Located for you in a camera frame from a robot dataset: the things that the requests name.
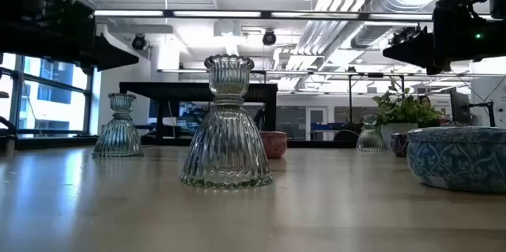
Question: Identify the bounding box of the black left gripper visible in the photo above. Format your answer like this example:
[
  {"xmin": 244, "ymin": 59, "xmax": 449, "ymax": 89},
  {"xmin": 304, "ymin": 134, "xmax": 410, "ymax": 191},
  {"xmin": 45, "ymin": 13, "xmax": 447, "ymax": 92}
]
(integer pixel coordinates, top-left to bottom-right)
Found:
[{"xmin": 0, "ymin": 0, "xmax": 140, "ymax": 72}]

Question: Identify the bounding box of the black computer monitor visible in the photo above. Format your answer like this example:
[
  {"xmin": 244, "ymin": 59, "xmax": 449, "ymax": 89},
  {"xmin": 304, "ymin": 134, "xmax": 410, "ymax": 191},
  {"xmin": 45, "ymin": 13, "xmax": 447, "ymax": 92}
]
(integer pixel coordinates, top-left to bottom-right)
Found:
[{"xmin": 449, "ymin": 87, "xmax": 472, "ymax": 126}]

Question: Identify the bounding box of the pink patterned round tin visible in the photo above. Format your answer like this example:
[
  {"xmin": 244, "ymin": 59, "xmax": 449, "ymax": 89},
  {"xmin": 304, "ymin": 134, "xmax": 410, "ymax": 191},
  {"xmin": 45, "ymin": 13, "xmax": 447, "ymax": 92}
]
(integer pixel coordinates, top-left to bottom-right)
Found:
[{"xmin": 259, "ymin": 130, "xmax": 289, "ymax": 160}]

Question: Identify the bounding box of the black perforated metal shelf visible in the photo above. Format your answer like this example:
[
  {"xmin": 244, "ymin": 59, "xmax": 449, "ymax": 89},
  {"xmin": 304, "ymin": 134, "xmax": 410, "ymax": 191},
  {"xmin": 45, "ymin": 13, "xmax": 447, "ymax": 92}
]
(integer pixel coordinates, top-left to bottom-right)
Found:
[{"xmin": 118, "ymin": 81, "xmax": 279, "ymax": 147}]

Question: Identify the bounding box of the black aluminium rig frame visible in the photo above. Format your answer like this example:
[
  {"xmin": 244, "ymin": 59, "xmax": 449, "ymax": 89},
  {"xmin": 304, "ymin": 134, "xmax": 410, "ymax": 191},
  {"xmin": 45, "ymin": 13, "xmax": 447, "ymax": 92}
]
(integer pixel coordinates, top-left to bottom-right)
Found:
[{"xmin": 0, "ymin": 114, "xmax": 408, "ymax": 157}]

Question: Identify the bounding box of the black ceiling spotlight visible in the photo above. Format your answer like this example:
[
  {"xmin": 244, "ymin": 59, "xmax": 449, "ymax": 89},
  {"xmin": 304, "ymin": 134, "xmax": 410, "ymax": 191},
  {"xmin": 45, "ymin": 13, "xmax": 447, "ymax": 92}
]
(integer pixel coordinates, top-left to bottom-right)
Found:
[
  {"xmin": 262, "ymin": 29, "xmax": 278, "ymax": 47},
  {"xmin": 131, "ymin": 33, "xmax": 148, "ymax": 51},
  {"xmin": 389, "ymin": 25, "xmax": 421, "ymax": 47}
]

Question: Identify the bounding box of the overhead LED light bar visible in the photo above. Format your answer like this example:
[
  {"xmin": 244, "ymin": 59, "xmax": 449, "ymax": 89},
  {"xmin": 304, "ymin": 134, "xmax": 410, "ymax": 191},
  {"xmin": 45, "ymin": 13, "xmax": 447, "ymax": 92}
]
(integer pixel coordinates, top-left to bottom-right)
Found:
[{"xmin": 93, "ymin": 9, "xmax": 436, "ymax": 22}]

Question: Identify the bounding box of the person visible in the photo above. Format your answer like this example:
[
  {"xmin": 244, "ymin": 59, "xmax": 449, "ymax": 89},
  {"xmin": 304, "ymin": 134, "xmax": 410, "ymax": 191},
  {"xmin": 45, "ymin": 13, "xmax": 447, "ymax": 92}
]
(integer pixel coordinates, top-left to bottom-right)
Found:
[{"xmin": 417, "ymin": 94, "xmax": 434, "ymax": 111}]

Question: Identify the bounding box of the black office chair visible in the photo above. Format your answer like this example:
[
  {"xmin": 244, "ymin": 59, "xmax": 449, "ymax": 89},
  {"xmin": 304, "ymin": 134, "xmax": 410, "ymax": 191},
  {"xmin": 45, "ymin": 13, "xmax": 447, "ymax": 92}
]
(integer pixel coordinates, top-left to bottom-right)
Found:
[{"xmin": 334, "ymin": 129, "xmax": 359, "ymax": 142}]

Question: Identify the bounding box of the blue white patterned round tin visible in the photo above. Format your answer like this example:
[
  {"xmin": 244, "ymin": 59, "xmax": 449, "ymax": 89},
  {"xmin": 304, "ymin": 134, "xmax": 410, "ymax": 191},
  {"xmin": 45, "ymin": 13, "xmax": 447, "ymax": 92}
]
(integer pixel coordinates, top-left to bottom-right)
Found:
[{"xmin": 406, "ymin": 126, "xmax": 506, "ymax": 194}]

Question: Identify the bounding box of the green plant in white pot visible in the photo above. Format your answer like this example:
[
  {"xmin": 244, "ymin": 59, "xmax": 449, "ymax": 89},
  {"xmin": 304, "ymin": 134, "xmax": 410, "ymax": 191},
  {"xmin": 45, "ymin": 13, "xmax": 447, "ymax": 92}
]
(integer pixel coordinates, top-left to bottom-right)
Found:
[{"xmin": 372, "ymin": 81, "xmax": 444, "ymax": 149}]

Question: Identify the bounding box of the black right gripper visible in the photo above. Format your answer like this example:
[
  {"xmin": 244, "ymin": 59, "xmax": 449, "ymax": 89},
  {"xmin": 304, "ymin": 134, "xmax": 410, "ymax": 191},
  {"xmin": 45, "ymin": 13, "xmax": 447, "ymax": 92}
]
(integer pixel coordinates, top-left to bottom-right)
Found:
[{"xmin": 382, "ymin": 0, "xmax": 506, "ymax": 76}]

